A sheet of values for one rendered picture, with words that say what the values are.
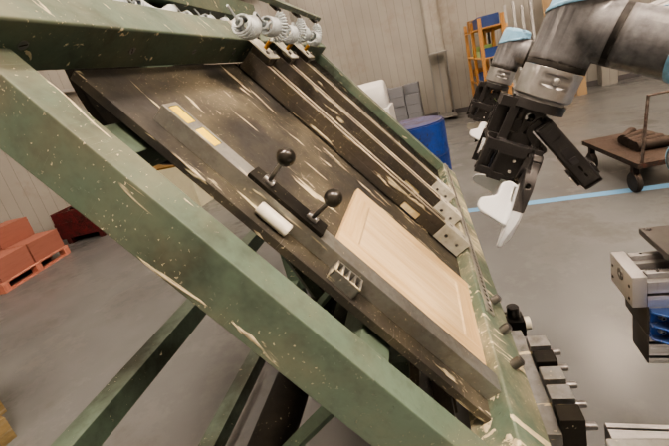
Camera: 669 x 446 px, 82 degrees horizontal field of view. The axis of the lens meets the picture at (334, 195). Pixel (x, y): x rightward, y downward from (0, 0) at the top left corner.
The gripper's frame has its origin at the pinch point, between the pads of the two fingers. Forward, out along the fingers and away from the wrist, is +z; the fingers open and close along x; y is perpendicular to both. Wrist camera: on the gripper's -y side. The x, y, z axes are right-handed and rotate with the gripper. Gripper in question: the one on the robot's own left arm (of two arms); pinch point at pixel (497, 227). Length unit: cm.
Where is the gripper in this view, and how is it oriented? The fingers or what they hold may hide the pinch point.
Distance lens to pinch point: 66.5
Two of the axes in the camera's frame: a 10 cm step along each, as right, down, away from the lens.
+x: -2.7, 3.4, -9.0
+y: -9.4, -3.2, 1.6
